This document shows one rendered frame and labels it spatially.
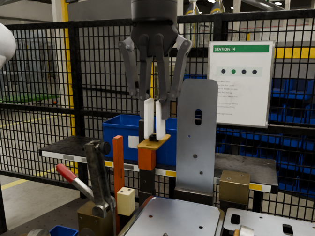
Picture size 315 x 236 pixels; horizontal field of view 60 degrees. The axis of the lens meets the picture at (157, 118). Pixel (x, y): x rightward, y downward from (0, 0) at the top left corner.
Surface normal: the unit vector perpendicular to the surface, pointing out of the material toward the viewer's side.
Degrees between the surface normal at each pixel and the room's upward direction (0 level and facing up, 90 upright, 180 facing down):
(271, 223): 0
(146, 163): 90
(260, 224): 0
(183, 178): 90
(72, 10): 90
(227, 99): 90
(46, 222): 0
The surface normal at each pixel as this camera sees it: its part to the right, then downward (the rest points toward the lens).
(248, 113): -0.35, 0.21
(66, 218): 0.00, -0.97
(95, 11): -0.62, 0.18
